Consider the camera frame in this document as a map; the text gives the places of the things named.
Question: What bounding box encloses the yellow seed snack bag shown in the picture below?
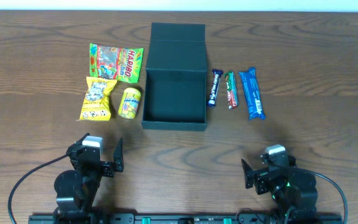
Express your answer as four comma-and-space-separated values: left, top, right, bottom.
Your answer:
79, 77, 117, 121

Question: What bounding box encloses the yellow Mentos gum bottle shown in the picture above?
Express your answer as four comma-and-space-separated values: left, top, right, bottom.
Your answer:
118, 88, 141, 119

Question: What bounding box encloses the dark green gift box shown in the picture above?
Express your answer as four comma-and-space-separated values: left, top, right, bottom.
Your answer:
142, 22, 208, 131

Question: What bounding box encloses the green Milo wafer bar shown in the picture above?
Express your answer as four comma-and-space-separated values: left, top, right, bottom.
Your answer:
224, 70, 239, 110

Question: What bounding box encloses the Haribo gummy candy bag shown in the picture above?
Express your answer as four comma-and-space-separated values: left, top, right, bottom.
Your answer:
89, 43, 144, 83

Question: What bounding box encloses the blue Oreo cookie pack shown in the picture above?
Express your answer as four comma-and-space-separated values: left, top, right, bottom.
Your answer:
239, 67, 265, 119

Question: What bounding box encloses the purple Dairy Milk bar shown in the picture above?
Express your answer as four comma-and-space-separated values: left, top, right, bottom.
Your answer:
207, 69, 223, 108

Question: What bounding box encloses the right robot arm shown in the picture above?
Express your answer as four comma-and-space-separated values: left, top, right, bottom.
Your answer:
241, 152, 318, 222

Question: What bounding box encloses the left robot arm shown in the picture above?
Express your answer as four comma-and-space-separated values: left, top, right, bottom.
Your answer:
54, 133, 124, 214

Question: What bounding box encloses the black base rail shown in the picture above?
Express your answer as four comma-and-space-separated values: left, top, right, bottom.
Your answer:
28, 212, 344, 224

